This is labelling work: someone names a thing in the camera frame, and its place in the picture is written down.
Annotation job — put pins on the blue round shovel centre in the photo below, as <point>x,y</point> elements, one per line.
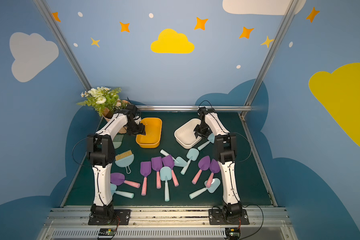
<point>165,175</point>

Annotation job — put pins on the blue toy brush scoop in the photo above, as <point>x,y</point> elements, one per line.
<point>124,160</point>

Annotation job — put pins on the left circuit board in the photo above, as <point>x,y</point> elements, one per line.
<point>106,233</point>

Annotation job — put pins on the yellow plastic storage box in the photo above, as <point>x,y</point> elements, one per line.
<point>152,137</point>

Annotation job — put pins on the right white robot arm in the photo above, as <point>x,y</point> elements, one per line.
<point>226,150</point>

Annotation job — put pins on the white plastic storage box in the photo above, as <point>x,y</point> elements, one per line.
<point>185,135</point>

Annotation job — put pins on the green toy rake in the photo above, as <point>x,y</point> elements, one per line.
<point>117,140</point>

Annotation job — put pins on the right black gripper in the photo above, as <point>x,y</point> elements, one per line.
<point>200,131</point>

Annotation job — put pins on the potted artificial flower plant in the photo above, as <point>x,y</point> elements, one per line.
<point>105,101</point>

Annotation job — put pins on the blue shovel front left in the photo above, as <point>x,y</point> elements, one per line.
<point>114,190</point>

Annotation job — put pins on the blue shovel under purple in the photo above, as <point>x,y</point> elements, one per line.
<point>178,161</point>

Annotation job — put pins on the purple pointed shovel pink handle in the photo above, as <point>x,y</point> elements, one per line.
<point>119,179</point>

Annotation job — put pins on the blue pointed shovel front right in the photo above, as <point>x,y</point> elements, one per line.
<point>214,185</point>

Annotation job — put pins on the blue shovel far right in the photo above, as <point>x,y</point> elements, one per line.
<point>210,140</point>

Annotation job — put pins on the circuit board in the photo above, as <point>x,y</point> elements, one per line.
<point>106,233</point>
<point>232,233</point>

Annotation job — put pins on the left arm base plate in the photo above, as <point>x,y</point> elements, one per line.
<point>121,216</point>

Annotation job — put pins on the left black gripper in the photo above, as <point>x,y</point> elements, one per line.
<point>139,129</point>

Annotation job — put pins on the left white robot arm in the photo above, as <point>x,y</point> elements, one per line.
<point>101,153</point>

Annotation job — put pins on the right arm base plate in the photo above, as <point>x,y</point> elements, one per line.
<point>216,217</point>

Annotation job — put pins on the right circuit board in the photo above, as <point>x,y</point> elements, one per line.
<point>232,233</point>

